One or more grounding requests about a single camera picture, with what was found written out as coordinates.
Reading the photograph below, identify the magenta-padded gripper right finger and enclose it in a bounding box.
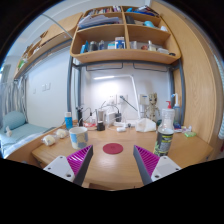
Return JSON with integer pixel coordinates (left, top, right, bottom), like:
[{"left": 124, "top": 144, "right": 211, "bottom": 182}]
[{"left": 133, "top": 144, "right": 183, "bottom": 186}]

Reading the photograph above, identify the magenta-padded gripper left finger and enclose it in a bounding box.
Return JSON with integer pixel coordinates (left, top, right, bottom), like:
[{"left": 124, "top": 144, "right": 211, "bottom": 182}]
[{"left": 43, "top": 144, "right": 94, "bottom": 187}]

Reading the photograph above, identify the clear bottle with dark label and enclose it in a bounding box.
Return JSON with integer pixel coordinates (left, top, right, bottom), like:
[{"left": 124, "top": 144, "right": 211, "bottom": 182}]
[{"left": 153, "top": 108, "right": 176, "bottom": 158}]

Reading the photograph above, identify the white mug with blue pattern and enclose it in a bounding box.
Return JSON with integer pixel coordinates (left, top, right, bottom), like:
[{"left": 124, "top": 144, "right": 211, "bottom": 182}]
[{"left": 68, "top": 126, "right": 89, "bottom": 150}]

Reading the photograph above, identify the crumpled white paper bag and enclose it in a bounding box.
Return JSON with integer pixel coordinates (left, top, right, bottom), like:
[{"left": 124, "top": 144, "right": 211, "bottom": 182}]
[{"left": 134, "top": 117, "right": 157, "bottom": 133}]

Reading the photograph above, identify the small blue and white bottle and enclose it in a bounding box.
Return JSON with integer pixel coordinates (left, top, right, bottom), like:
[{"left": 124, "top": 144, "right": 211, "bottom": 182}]
[{"left": 64, "top": 111, "right": 74, "bottom": 131}]

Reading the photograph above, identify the bed with teal sheet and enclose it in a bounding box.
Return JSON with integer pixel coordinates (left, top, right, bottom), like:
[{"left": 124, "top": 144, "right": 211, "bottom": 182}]
[{"left": 0, "top": 122, "right": 56, "bottom": 158}]

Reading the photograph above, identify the black electric shaver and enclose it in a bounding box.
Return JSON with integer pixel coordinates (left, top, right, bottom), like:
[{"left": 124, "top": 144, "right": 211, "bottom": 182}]
[{"left": 76, "top": 106, "right": 84, "bottom": 127}]

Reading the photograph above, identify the flat round red coaster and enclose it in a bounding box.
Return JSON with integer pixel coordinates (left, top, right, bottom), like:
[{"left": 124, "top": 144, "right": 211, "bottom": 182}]
[{"left": 102, "top": 142, "right": 124, "bottom": 155}]

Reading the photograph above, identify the white power strip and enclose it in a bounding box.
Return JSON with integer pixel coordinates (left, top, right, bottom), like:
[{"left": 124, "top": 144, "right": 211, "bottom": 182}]
[{"left": 113, "top": 120, "right": 138, "bottom": 129}]

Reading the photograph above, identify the small black charger block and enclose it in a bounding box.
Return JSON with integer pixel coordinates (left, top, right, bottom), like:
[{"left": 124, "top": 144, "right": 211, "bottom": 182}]
[{"left": 96, "top": 121, "right": 106, "bottom": 132}]

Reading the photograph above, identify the small white plush toy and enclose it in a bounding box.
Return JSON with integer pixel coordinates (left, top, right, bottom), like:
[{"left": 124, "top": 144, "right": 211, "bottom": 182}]
[{"left": 4, "top": 125, "right": 14, "bottom": 138}]

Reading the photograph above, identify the brown tree creature figurine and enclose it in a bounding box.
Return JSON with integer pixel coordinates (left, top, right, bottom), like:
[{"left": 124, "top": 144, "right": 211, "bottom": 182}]
[{"left": 145, "top": 92, "right": 161, "bottom": 123}]

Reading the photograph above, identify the teal pillow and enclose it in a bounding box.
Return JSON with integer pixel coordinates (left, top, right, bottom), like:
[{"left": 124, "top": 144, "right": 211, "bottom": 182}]
[{"left": 2, "top": 110, "right": 27, "bottom": 131}]

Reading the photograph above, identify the white power adapter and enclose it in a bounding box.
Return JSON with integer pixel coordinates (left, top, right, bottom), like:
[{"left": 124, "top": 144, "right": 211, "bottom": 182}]
[{"left": 104, "top": 111, "right": 116, "bottom": 126}]

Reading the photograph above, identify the grey striped curtain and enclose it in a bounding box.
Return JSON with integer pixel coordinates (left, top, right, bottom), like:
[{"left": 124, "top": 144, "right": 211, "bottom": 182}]
[{"left": 0, "top": 76, "right": 28, "bottom": 129}]

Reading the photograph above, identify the white desk lamp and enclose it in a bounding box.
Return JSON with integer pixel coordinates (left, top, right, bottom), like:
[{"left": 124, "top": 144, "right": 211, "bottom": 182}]
[{"left": 93, "top": 73, "right": 142, "bottom": 122}]

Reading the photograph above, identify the wooden wardrobe side panel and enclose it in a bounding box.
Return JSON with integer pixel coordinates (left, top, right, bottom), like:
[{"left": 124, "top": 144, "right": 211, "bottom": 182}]
[{"left": 149, "top": 0, "right": 223, "bottom": 154}]

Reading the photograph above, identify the long wooden overhead shelf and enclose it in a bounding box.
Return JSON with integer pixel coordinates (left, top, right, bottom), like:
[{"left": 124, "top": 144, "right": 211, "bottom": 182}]
[{"left": 13, "top": 12, "right": 84, "bottom": 80}]

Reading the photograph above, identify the white wall light switch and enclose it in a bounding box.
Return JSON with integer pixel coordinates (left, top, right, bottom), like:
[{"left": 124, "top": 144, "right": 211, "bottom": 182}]
[{"left": 41, "top": 82, "right": 52, "bottom": 93}]

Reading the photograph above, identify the grey metal desk frame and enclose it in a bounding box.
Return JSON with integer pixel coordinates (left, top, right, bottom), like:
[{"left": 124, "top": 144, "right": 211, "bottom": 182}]
[{"left": 66, "top": 54, "right": 186, "bottom": 127}]

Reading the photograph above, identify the white corrugated hose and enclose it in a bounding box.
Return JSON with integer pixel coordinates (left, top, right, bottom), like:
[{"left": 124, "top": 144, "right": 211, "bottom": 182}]
[{"left": 216, "top": 59, "right": 224, "bottom": 141}]

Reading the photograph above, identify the white wall socket pair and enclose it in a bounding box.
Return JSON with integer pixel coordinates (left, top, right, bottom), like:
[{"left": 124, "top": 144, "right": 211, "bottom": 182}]
[{"left": 106, "top": 94, "right": 129, "bottom": 105}]

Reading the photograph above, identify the wooden wall shelf unit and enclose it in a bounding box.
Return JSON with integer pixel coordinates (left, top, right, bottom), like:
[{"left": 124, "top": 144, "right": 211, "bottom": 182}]
[{"left": 69, "top": 4, "right": 182, "bottom": 65}]

